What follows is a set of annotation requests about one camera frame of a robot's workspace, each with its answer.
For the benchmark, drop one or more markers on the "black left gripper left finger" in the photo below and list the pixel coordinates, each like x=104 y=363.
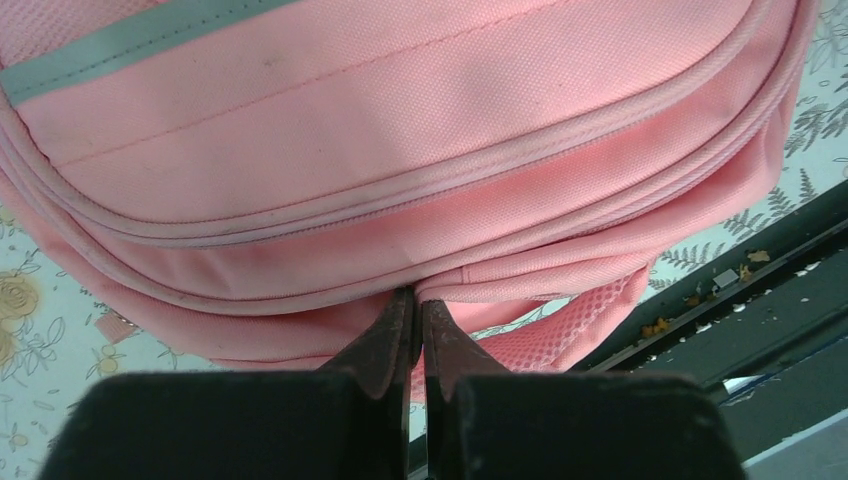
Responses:
x=348 y=419

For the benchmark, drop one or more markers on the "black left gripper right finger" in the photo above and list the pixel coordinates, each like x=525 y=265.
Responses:
x=485 y=422

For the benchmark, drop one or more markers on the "pink student backpack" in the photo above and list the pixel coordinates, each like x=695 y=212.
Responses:
x=397 y=166

